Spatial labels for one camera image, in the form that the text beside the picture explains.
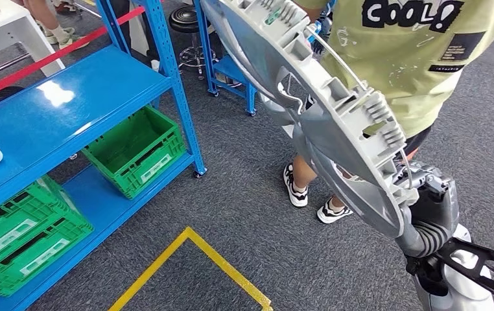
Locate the black stool chrome base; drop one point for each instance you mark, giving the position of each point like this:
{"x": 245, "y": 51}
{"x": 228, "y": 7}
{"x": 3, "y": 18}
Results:
{"x": 182, "y": 19}

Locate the black camera bracket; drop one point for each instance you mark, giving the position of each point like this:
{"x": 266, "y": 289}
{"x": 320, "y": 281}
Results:
{"x": 483, "y": 257}

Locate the blue metal shelf rack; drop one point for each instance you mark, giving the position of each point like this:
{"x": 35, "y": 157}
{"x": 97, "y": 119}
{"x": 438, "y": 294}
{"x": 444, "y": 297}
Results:
{"x": 36, "y": 124}
{"x": 230, "y": 71}

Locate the person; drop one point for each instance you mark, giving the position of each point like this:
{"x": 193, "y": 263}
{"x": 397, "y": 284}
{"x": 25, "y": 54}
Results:
{"x": 423, "y": 64}
{"x": 66, "y": 37}

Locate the red barrier tape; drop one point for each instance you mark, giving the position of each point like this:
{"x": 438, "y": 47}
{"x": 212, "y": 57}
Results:
{"x": 58, "y": 56}

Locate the green plastic crate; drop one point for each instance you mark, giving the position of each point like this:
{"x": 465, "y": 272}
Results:
{"x": 73, "y": 235}
{"x": 45, "y": 193}
{"x": 118, "y": 146}

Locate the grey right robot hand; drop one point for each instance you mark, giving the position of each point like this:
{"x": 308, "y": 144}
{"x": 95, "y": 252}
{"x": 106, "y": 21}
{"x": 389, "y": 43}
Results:
{"x": 438, "y": 206}

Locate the grey plastic wheel hubcap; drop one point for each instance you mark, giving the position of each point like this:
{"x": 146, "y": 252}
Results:
{"x": 350, "y": 129}

